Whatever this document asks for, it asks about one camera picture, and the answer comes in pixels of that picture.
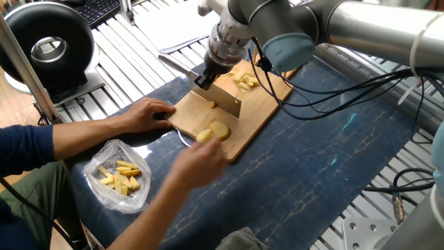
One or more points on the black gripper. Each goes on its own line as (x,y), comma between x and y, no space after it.
(223,52)

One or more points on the thin cut potato slice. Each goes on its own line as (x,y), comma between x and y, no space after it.
(247,76)
(254,84)
(234,73)
(238,79)
(243,88)

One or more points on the narrow potato wedge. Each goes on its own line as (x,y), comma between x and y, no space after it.
(212,105)

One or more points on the steel cleaver knife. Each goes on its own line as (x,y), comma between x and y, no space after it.
(225,104)

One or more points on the bamboo cutting board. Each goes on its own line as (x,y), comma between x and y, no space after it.
(260,111)

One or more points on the person's left forearm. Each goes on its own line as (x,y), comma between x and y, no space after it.
(62,139)

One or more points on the person's right forearm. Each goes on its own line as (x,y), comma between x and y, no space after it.
(146,215)

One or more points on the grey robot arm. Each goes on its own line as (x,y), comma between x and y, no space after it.
(361,31)

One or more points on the person's left hand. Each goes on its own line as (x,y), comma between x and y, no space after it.
(149,114)

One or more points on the person's right hand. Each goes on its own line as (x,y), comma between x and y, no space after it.
(198,165)

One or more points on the white sheet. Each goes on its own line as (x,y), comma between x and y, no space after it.
(173,24)

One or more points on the black keyboard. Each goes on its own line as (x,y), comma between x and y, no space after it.
(97,10)

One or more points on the dark blue marble mat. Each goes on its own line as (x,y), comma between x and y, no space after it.
(319,160)

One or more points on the plastic bag of potato sticks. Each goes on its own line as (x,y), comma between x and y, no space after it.
(114,177)

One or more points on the grey-green cloth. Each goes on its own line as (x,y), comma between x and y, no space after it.
(239,239)

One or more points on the wooden pole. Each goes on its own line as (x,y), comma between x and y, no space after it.
(28,73)

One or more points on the metal mounting plate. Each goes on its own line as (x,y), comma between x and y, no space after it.
(371,236)

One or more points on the olive trousers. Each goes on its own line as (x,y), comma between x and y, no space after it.
(28,208)

